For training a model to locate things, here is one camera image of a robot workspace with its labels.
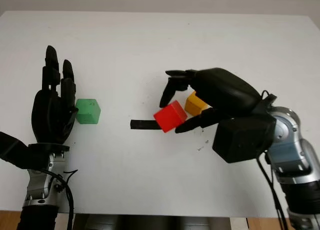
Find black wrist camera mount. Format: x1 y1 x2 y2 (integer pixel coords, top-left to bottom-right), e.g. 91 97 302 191
211 91 278 164
0 131 70 170

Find dark robot torso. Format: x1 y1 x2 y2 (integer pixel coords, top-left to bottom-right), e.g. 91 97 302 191
73 213 231 230

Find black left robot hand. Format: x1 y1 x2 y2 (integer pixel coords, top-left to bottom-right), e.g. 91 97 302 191
31 45 79 145

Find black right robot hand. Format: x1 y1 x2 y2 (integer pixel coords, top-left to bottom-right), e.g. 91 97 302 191
159 67 263 134

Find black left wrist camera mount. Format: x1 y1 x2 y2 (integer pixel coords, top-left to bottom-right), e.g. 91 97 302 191
0 131 70 170

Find green wooden block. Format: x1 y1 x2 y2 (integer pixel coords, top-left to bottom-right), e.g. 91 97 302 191
75 98 102 125

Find yellow wooden block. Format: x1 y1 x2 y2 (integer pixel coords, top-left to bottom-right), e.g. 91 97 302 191
184 90 210 116

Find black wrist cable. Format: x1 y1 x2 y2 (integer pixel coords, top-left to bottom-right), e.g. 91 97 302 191
256 89 291 230
47 168 78 230

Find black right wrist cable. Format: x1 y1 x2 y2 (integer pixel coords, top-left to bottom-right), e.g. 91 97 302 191
256 89 291 230

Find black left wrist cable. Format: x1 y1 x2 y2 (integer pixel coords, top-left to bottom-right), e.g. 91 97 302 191
47 168 78 230

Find black tape strip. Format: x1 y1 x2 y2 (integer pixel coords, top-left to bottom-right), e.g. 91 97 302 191
130 119 162 131

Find red wooden block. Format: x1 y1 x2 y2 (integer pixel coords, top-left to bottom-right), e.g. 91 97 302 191
153 100 188 134

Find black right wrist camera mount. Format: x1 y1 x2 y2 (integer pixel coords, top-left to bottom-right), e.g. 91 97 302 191
211 91 278 164

